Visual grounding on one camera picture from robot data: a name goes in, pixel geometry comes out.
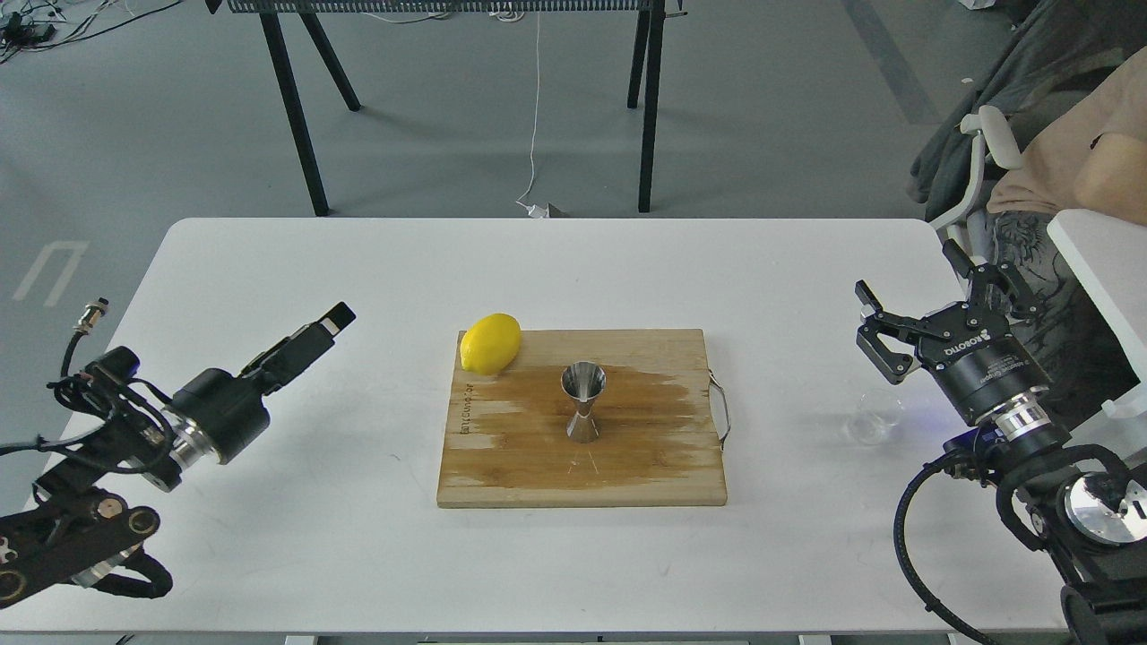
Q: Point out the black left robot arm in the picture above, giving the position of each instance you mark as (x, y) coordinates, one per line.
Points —
(81, 534)

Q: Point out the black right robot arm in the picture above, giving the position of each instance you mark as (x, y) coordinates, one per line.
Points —
(1081, 505)

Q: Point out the black metal table frame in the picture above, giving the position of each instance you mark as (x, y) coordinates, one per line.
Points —
(374, 90)

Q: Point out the wooden cutting board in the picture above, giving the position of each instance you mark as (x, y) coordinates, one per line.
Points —
(505, 440)

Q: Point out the steel double jigger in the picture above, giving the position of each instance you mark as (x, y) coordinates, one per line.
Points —
(583, 382)

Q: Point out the small clear glass cup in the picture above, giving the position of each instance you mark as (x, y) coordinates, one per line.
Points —
(877, 413)

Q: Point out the yellow lemon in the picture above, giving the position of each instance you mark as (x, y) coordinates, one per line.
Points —
(491, 344)

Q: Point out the seated person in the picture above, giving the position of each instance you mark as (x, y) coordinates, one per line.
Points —
(1091, 157)

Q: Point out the white office chair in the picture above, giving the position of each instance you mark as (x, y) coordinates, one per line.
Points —
(992, 143)

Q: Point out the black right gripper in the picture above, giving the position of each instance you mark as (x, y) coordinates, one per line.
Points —
(977, 363)

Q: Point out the white side table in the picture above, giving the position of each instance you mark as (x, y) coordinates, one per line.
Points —
(1108, 256)

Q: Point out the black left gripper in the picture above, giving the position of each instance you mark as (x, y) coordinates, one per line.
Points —
(220, 414)

